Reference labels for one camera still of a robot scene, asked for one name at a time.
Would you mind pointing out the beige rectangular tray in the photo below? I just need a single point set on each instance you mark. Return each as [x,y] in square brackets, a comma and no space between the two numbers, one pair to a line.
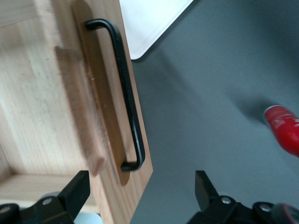
[144,23]

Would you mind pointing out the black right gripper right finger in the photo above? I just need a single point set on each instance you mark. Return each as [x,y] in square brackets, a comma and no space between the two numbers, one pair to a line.
[205,191]

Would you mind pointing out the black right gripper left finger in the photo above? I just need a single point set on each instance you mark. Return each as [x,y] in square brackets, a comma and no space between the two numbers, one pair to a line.
[74,193]

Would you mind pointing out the red bottle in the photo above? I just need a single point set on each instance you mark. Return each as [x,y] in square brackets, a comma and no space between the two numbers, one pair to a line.
[285,133]

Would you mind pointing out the wooden drawer with light interior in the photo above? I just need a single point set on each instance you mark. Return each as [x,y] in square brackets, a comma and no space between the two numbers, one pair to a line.
[35,93]

